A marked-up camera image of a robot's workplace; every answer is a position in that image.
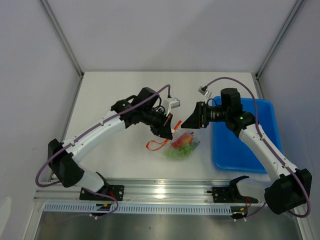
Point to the aluminium mounting rail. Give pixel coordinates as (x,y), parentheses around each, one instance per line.
(142,191)

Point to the blue plastic tray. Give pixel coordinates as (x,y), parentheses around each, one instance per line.
(230,153)

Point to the aluminium corner post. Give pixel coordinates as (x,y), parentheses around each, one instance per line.
(284,29)
(55,25)

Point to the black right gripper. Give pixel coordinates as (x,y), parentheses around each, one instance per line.
(199,118)

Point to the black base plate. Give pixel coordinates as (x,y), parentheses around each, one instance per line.
(226,194)
(114,191)

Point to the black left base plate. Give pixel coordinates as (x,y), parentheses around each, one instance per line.
(114,191)

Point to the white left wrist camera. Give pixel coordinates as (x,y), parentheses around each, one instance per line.
(169,104)

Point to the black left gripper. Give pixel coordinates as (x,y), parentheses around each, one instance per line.
(164,129)

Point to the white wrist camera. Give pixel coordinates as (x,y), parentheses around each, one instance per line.
(203,90)
(169,104)

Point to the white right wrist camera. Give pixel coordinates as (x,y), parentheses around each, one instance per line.
(203,90)

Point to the red chili pepper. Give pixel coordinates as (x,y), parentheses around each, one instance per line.
(179,142)

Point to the orange red mango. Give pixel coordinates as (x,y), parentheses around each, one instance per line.
(190,138)

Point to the clear zip bag orange zipper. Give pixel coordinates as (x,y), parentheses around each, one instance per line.
(159,146)

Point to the green chili pepper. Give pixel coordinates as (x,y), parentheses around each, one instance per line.
(194,144)

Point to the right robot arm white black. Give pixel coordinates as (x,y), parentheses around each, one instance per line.
(288,188)

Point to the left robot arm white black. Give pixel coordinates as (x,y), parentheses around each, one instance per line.
(147,107)

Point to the left aluminium corner post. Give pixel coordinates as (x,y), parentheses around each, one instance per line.
(55,25)

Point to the right aluminium corner post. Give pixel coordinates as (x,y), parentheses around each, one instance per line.
(284,29)

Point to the green grape bunch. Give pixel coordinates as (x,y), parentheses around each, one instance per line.
(179,153)

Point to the white slotted cable duct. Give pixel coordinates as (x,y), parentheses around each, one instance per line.
(129,208)

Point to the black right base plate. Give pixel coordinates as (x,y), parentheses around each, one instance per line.
(226,194)

